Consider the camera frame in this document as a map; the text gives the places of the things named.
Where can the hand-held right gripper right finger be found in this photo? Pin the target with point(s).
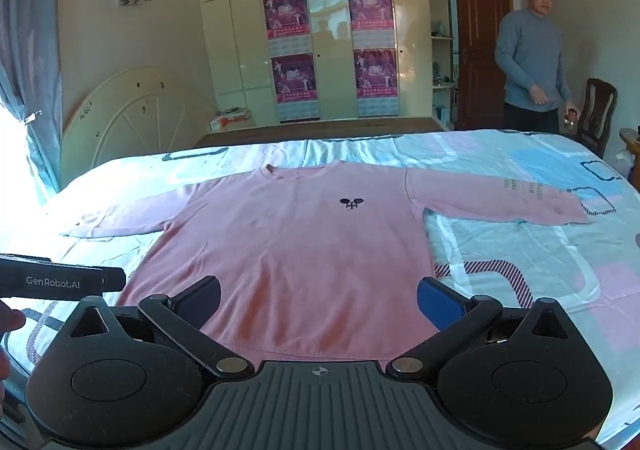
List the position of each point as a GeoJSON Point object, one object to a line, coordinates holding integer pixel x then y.
{"type": "Point", "coordinates": [441, 304]}

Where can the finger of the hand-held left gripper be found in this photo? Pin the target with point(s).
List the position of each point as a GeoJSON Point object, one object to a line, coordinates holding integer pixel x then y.
{"type": "Point", "coordinates": [114, 279]}

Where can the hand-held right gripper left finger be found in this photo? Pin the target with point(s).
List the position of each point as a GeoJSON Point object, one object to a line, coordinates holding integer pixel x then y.
{"type": "Point", "coordinates": [199, 302]}

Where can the pink sweater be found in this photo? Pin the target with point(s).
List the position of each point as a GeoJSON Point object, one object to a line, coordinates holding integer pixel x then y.
{"type": "Point", "coordinates": [300, 255]}

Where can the person's left hand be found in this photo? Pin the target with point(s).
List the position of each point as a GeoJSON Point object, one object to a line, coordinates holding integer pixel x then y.
{"type": "Point", "coordinates": [11, 320]}

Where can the patterned bed sheet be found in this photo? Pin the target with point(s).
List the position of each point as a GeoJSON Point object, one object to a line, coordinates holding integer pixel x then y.
{"type": "Point", "coordinates": [510, 245]}

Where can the cream round headboard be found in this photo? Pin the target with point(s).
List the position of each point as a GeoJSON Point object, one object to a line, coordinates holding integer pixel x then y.
{"type": "Point", "coordinates": [140, 125]}

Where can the stack of books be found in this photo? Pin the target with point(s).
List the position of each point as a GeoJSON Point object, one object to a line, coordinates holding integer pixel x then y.
{"type": "Point", "coordinates": [232, 118]}

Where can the blue curtain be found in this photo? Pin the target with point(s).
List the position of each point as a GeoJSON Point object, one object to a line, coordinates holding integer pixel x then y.
{"type": "Point", "coordinates": [25, 80]}

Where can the dark wooden bed board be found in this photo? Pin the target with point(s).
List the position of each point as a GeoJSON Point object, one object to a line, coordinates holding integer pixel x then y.
{"type": "Point", "coordinates": [325, 128]}

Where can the open corner shelf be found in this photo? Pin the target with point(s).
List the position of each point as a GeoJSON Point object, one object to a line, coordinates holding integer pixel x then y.
{"type": "Point", "coordinates": [440, 55]}

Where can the dark wooden chair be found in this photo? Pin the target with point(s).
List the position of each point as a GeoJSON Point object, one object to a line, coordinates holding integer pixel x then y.
{"type": "Point", "coordinates": [597, 110]}

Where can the brown wooden door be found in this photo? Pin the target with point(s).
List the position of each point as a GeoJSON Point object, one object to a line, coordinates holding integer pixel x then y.
{"type": "Point", "coordinates": [482, 45]}

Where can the pink wall poster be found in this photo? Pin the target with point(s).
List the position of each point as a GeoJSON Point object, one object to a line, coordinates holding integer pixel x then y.
{"type": "Point", "coordinates": [376, 78]}
{"type": "Point", "coordinates": [370, 13]}
{"type": "Point", "coordinates": [294, 80]}
{"type": "Point", "coordinates": [285, 18]}

